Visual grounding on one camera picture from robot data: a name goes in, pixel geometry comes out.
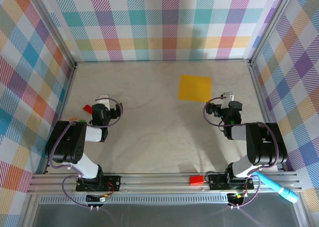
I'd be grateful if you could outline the yellow paper sheet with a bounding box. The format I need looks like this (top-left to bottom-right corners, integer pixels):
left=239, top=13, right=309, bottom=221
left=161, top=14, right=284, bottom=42
left=177, top=74, right=212, bottom=102

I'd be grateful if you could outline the aluminium table side bar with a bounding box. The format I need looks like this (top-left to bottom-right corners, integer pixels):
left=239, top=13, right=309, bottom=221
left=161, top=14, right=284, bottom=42
left=248, top=62, right=286, bottom=174
left=43, top=63, right=78, bottom=175

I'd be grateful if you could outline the red rectangular block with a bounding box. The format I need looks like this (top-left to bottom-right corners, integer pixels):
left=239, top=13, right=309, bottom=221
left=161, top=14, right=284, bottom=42
left=189, top=176, right=204, bottom=186

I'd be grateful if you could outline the long aluminium table edge bar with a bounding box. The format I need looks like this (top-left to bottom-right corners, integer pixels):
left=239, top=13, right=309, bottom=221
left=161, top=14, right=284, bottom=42
left=74, top=59, right=251, bottom=63

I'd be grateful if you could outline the teal cylindrical tube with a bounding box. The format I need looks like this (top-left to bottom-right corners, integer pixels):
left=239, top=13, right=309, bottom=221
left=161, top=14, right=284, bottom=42
left=250, top=171, right=299, bottom=203

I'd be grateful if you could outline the grey metal panel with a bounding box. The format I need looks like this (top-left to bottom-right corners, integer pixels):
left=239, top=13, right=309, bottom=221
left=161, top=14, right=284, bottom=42
left=31, top=203, right=301, bottom=227

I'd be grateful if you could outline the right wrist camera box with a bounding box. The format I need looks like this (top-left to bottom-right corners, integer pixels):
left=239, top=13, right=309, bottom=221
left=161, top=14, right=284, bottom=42
left=222, top=92, right=236, bottom=103

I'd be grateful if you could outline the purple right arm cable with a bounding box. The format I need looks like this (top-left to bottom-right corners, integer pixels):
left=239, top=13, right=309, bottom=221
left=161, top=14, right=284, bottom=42
left=203, top=95, right=279, bottom=209

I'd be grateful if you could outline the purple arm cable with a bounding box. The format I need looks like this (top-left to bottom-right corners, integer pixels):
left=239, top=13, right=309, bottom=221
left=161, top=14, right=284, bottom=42
left=203, top=95, right=279, bottom=209
left=48, top=97, right=124, bottom=209

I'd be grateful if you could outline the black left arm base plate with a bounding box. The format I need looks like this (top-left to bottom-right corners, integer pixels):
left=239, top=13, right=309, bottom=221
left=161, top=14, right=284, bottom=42
left=75, top=174, right=122, bottom=193

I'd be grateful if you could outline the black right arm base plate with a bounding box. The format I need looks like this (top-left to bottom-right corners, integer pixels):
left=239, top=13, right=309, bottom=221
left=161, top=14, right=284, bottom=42
left=208, top=173, right=255, bottom=191

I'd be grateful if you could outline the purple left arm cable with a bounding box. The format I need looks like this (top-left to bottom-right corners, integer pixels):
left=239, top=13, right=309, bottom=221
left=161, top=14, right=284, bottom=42
left=48, top=97, right=124, bottom=209

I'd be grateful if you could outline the black cable mount bracket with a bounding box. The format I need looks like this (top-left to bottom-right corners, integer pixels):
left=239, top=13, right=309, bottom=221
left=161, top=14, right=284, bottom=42
left=85, top=193, right=112, bottom=212
left=227, top=191, right=248, bottom=211

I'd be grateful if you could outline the wide aluminium extrusion rail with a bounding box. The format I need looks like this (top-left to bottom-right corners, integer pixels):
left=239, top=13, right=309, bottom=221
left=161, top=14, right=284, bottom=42
left=26, top=172, right=303, bottom=196

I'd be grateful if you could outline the aluminium frame post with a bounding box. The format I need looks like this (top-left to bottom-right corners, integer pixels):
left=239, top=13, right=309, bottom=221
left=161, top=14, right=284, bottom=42
left=248, top=0, right=299, bottom=67
left=24, top=0, right=78, bottom=69

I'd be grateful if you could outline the slotted grey cable duct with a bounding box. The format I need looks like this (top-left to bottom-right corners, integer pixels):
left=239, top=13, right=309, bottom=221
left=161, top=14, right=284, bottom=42
left=39, top=196, right=230, bottom=205

